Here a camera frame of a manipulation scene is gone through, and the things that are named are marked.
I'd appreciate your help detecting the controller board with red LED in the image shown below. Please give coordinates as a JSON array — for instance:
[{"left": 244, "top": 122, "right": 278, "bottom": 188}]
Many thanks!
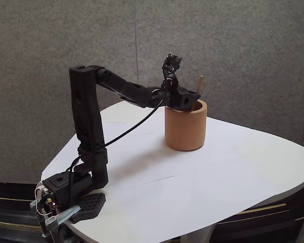
[{"left": 36, "top": 182, "right": 59, "bottom": 216}]

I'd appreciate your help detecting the silver metal table clamp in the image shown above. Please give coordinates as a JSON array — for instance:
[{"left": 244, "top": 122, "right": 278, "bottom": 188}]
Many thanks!
[{"left": 29, "top": 199, "right": 82, "bottom": 243}]

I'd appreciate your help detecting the brown cylindrical pen holder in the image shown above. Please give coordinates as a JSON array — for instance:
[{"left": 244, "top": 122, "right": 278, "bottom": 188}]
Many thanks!
[{"left": 164, "top": 98, "right": 208, "bottom": 152}]

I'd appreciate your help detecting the bare camera circuit board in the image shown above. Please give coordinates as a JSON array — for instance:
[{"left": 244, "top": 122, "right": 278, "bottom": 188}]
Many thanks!
[{"left": 161, "top": 53, "right": 183, "bottom": 74}]

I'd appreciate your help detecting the thin white wire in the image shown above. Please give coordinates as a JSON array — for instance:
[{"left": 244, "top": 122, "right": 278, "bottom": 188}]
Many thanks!
[{"left": 34, "top": 186, "right": 54, "bottom": 216}]

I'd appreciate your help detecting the black cable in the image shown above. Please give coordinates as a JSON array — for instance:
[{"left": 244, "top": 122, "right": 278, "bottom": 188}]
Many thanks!
[{"left": 65, "top": 87, "right": 172, "bottom": 211}]

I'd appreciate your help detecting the tan wooden pen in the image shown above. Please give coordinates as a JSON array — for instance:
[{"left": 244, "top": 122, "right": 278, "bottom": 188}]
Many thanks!
[{"left": 191, "top": 75, "right": 204, "bottom": 111}]

